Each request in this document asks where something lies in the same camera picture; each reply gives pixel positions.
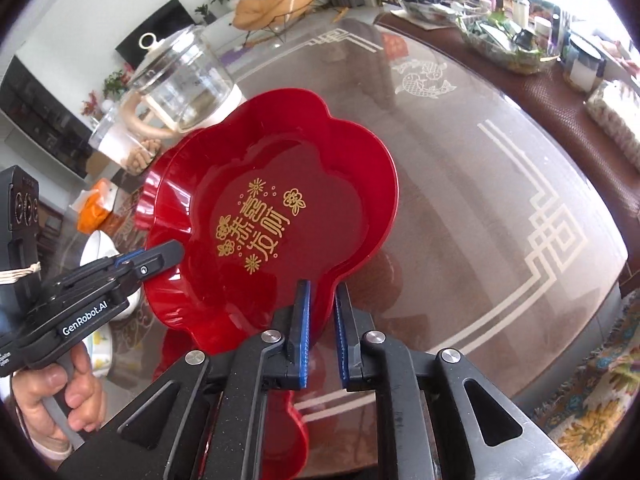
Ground glass kettle cream handle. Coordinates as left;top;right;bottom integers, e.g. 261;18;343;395
117;25;246;141

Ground gold-rimmed glass basket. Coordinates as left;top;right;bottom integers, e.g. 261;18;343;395
457;10;562;77

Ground long side table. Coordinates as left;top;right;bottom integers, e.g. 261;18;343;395
374;9;640;241

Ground clear plastic snack jar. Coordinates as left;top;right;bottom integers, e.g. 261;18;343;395
89;105;166;176

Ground leafy potted plant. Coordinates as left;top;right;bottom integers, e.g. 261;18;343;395
102;70;131;99

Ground person's left hand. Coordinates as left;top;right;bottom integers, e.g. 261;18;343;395
10;345;108;442

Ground floral patterned rug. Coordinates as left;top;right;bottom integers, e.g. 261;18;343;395
530;290;640;461

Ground white bowl dark rim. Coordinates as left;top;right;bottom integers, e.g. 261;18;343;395
80;230;121;270

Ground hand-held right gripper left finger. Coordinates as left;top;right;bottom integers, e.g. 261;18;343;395
57;280;313;480

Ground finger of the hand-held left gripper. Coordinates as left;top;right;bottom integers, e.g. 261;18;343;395
75;240;185;306

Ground patterned tissue pack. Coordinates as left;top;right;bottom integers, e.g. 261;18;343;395
584;80;640;172

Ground dark display cabinet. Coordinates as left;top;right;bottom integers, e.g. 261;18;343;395
0;55;101;181

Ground wire basket tray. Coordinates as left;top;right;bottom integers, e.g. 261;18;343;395
399;0;482;32

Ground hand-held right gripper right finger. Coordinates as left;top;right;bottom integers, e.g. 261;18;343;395
334;284;582;480

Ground orange tissue pack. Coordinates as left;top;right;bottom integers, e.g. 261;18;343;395
70;178;118;233

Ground black television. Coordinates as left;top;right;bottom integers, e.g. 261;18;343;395
115;0;196;68

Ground glass jar white contents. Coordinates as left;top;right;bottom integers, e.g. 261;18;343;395
562;35;607;94

